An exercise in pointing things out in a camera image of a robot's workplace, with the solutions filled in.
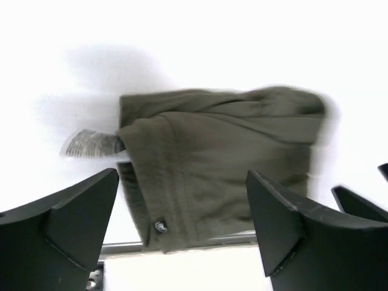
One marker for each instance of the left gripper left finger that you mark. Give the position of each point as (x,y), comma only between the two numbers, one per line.
(54,243)

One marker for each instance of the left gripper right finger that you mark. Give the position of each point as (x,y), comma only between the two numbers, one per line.
(305,245)

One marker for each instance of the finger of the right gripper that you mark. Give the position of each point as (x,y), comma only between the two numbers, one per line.
(351,203)
(383,168)

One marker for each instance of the olive green shorts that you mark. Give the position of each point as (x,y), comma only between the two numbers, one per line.
(183,157)

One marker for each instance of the aluminium table frame rail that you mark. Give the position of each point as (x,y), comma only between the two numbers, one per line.
(237,239)

